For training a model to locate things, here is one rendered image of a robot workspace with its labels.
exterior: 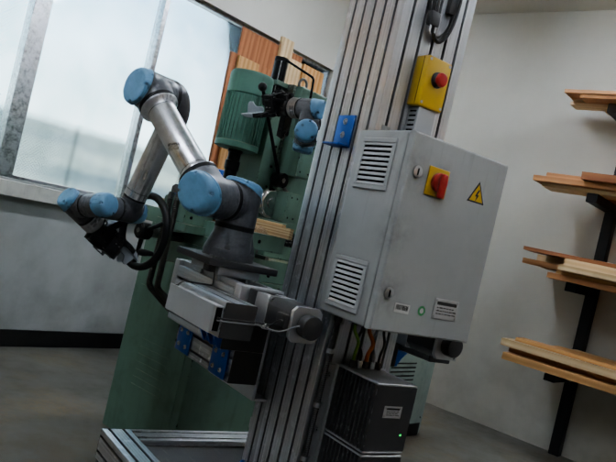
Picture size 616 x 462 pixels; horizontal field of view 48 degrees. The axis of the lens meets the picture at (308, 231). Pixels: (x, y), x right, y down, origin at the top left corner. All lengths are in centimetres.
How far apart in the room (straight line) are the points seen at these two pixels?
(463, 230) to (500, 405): 294
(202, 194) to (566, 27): 344
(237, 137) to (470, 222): 122
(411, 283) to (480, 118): 332
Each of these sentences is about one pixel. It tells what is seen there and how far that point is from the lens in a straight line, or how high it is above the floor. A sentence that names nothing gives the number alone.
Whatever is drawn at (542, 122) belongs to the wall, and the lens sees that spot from 470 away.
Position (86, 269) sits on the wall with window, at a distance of 404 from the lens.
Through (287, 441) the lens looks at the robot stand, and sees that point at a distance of 189.
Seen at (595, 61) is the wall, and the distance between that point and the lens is 472.
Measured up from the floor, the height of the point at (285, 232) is 92.
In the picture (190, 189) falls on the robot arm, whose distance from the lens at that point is 186.
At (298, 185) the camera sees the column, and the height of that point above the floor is 112.
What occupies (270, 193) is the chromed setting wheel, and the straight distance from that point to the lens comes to 275.
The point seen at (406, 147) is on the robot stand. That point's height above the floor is 119.
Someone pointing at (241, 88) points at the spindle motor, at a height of 143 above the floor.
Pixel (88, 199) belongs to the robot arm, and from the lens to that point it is 221.
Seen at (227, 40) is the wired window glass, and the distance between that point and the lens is 459.
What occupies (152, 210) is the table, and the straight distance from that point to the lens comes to 283.
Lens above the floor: 95
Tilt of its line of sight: level
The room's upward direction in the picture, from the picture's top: 13 degrees clockwise
